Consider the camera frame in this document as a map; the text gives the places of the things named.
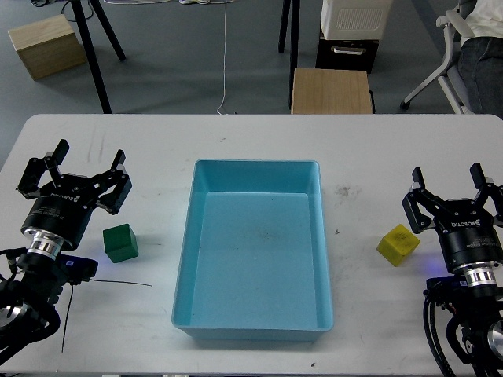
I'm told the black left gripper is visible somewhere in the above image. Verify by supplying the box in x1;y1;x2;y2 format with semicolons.
17;139;132;251

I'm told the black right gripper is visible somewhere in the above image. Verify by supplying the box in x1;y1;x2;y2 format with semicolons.
402;163;502;274

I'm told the yellow wooden block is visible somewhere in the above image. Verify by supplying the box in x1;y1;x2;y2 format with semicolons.
376;224;420;267

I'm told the green wooden block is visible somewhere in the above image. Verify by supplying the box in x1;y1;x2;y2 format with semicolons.
102;224;139;263

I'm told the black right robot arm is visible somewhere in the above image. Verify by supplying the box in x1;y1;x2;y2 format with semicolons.
402;163;502;376

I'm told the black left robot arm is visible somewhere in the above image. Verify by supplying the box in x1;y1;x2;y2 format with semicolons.
1;139;132;362

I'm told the light wooden box left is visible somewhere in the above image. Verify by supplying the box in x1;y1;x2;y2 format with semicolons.
8;15;86;80

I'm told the wooden box centre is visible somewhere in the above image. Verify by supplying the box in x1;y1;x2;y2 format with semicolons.
291;68;373;115

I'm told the black drawer box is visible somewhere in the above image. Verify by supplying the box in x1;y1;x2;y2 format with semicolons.
315;31;380;74

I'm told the light blue plastic box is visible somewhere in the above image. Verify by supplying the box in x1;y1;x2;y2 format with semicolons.
171;159;334;342

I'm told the white appliance box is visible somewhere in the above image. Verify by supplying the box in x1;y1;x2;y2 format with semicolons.
321;0;393;41

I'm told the white office chair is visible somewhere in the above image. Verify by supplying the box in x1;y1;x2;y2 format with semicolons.
400;1;477;115

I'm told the black tripod legs left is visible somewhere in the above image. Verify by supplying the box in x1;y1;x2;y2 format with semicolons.
69;0;126;114

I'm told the black stand legs centre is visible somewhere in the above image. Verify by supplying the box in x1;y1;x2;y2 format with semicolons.
277;0;300;108

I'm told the white hanging cable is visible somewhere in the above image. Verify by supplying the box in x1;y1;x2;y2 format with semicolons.
104;0;237;115

